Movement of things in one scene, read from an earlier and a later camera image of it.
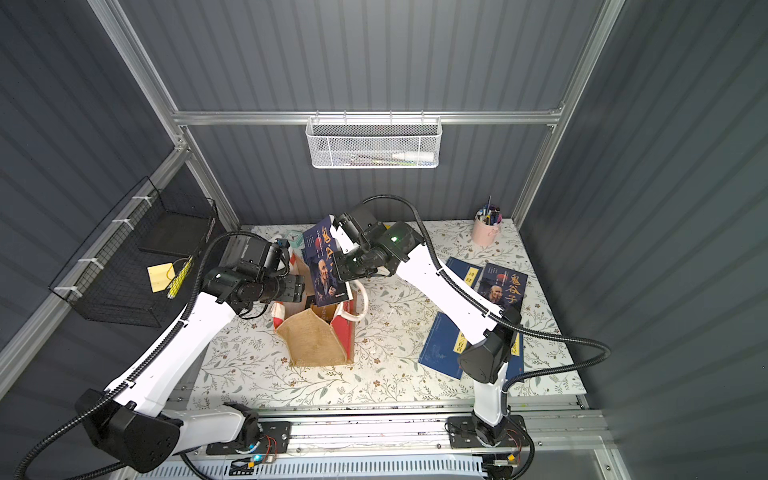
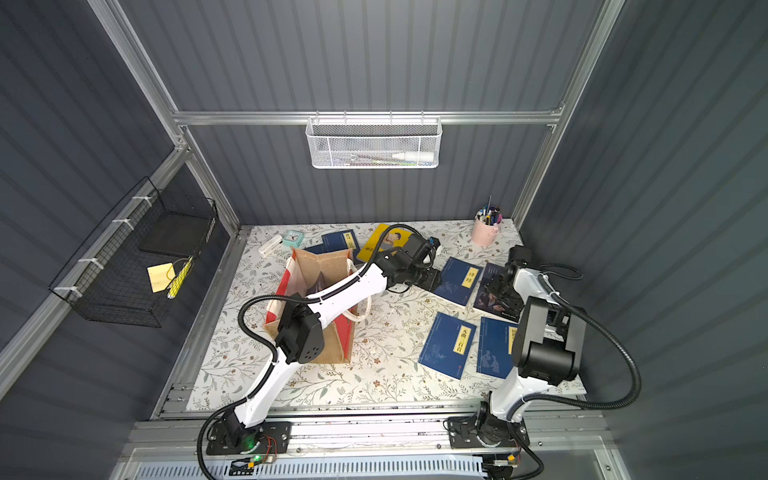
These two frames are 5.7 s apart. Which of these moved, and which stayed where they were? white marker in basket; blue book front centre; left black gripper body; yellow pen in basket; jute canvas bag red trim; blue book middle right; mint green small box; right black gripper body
Moved: left black gripper body; right black gripper body; jute canvas bag red trim
Stayed: blue book front centre; mint green small box; yellow pen in basket; white marker in basket; blue book middle right
